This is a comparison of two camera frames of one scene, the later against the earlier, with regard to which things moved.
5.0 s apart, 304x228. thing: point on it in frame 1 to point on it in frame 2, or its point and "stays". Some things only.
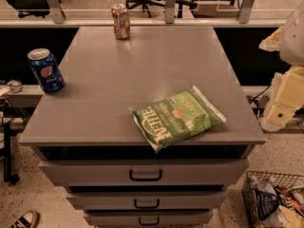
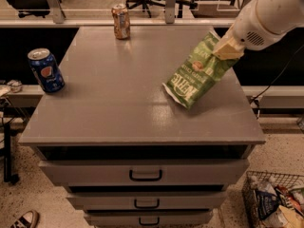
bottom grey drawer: x=149 y=218 stays
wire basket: x=251 y=182 stays
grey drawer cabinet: x=150 y=131 stays
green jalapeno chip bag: x=177 y=117 to x=199 y=71
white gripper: x=294 y=43 to x=247 y=32
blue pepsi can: x=47 y=70 stays
